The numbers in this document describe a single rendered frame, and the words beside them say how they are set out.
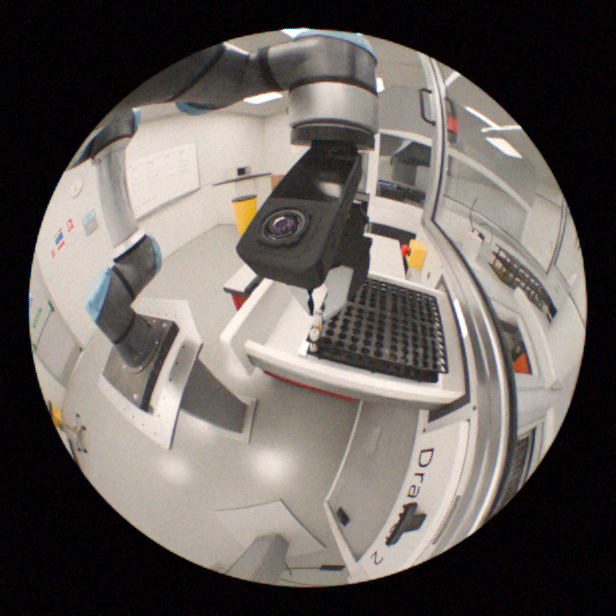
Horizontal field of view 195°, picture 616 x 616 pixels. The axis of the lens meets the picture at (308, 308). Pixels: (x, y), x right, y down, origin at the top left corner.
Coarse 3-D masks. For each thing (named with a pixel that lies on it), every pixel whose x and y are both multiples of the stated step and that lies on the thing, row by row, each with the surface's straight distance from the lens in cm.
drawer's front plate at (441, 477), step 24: (432, 432) 30; (456, 432) 25; (456, 456) 25; (408, 480) 33; (432, 480) 28; (456, 480) 26; (432, 504) 27; (432, 528) 27; (384, 552) 34; (408, 552) 29
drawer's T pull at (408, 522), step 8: (408, 504) 25; (416, 504) 25; (408, 512) 25; (400, 520) 26; (408, 520) 25; (416, 520) 26; (424, 520) 27; (400, 528) 26; (408, 528) 26; (416, 528) 27; (392, 536) 26; (400, 536) 27; (392, 544) 27
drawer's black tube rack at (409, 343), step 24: (360, 288) 34; (384, 288) 36; (408, 288) 38; (360, 312) 33; (384, 312) 31; (408, 312) 33; (432, 312) 36; (336, 336) 26; (360, 336) 26; (384, 336) 27; (408, 336) 29; (432, 336) 36; (336, 360) 27; (360, 360) 28; (384, 360) 25; (408, 360) 27; (432, 360) 29
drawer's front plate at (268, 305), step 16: (272, 288) 30; (288, 288) 37; (256, 304) 27; (272, 304) 32; (240, 320) 25; (256, 320) 28; (272, 320) 33; (224, 336) 24; (240, 336) 25; (256, 336) 29; (240, 352) 27; (240, 368) 31
